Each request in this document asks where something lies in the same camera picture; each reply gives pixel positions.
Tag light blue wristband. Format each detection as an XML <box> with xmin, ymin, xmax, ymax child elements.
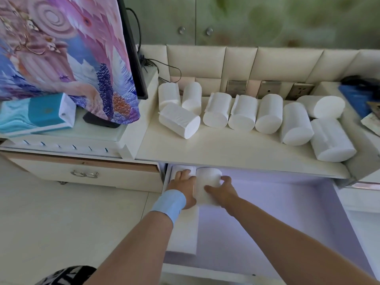
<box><xmin>150</xmin><ymin>189</ymin><xmax>187</xmax><ymax>225</ymax></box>

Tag black television foot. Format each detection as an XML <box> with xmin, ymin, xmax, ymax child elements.
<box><xmin>82</xmin><ymin>111</ymin><xmax>121</xmax><ymax>129</ymax></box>

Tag floral pink cloth cover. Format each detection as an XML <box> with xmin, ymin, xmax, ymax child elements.
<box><xmin>0</xmin><ymin>0</ymin><xmax>141</xmax><ymax>125</ymax></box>

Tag open white drawer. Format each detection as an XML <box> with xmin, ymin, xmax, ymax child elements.
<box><xmin>162</xmin><ymin>163</ymin><xmax>376</xmax><ymax>285</ymax></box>

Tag green glass cabinet doors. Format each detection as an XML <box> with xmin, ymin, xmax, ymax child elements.
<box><xmin>123</xmin><ymin>0</ymin><xmax>380</xmax><ymax>51</ymax></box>

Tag beige padded wall panel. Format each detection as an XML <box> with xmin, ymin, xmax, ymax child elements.
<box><xmin>139</xmin><ymin>44</ymin><xmax>380</xmax><ymax>97</ymax></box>

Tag row of white paper rolls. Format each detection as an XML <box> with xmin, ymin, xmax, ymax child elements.
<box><xmin>158</xmin><ymin>81</ymin><xmax>357</xmax><ymax>162</ymax></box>

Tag black television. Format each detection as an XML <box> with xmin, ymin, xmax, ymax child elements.
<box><xmin>117</xmin><ymin>0</ymin><xmax>148</xmax><ymax>100</ymax></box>

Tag teal tissue packet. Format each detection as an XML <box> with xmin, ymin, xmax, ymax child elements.
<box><xmin>0</xmin><ymin>92</ymin><xmax>77</xmax><ymax>137</ymax></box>

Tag person's left forearm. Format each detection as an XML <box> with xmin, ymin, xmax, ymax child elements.
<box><xmin>85</xmin><ymin>210</ymin><xmax>174</xmax><ymax>285</ymax></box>

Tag black cable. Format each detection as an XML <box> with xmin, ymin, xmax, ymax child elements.
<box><xmin>126</xmin><ymin>7</ymin><xmax>142</xmax><ymax>52</ymax></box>
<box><xmin>140</xmin><ymin>54</ymin><xmax>182</xmax><ymax>84</ymax></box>

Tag blue book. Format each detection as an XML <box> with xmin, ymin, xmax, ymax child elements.
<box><xmin>338</xmin><ymin>84</ymin><xmax>380</xmax><ymax>119</ymax></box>

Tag person's right forearm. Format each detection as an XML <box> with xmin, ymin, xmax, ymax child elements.
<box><xmin>221</xmin><ymin>196</ymin><xmax>380</xmax><ymax>285</ymax></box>

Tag white television cabinet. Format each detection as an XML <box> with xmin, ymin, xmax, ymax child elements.
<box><xmin>0</xmin><ymin>68</ymin><xmax>164</xmax><ymax>194</ymax></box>

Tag metal drawer handle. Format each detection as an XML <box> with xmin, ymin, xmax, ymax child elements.
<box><xmin>70</xmin><ymin>170</ymin><xmax>99</xmax><ymax>179</ymax></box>

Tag metal wall socket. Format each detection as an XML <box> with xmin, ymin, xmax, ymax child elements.
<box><xmin>257</xmin><ymin>81</ymin><xmax>281</xmax><ymax>99</ymax></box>
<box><xmin>227</xmin><ymin>81</ymin><xmax>248</xmax><ymax>97</ymax></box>
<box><xmin>289</xmin><ymin>83</ymin><xmax>315</xmax><ymax>100</ymax></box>

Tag white toilet paper roll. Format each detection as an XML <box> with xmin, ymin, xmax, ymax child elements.
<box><xmin>172</xmin><ymin>165</ymin><xmax>197</xmax><ymax>179</ymax></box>
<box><xmin>194</xmin><ymin>167</ymin><xmax>223</xmax><ymax>207</ymax></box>

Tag white paper card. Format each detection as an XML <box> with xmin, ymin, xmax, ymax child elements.
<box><xmin>360</xmin><ymin>113</ymin><xmax>380</xmax><ymax>137</ymax></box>

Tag black object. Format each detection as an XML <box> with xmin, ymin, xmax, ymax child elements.
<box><xmin>340</xmin><ymin>75</ymin><xmax>380</xmax><ymax>93</ymax></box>

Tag person's left hand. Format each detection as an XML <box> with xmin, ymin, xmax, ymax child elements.
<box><xmin>168</xmin><ymin>169</ymin><xmax>198</xmax><ymax>210</ymax></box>

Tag person's right hand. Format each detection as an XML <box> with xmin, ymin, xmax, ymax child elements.
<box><xmin>204</xmin><ymin>176</ymin><xmax>240</xmax><ymax>208</ymax></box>

